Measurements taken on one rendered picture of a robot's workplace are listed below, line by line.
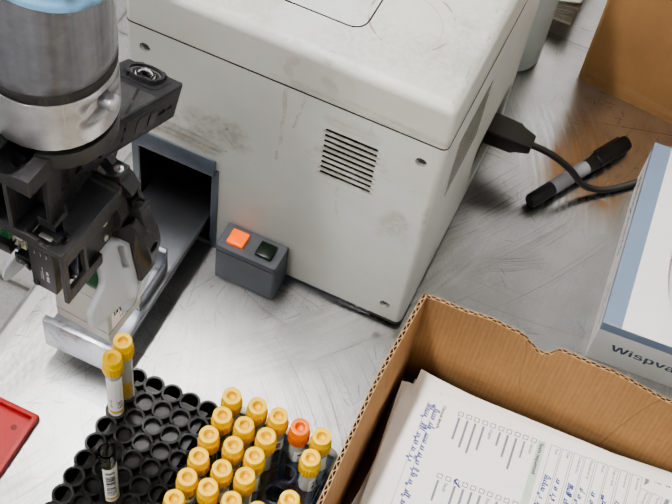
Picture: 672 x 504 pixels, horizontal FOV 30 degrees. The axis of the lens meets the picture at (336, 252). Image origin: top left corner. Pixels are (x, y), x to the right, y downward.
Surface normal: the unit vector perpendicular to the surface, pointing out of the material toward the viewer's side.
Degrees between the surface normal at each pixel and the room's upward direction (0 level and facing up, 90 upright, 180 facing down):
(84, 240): 90
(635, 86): 91
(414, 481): 2
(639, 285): 2
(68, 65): 90
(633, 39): 91
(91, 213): 0
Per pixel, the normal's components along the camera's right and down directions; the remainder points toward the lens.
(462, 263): 0.11, -0.56
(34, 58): 0.04, 0.83
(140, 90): 0.31, -0.83
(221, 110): -0.41, 0.72
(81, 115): 0.54, 0.72
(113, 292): 0.88, 0.35
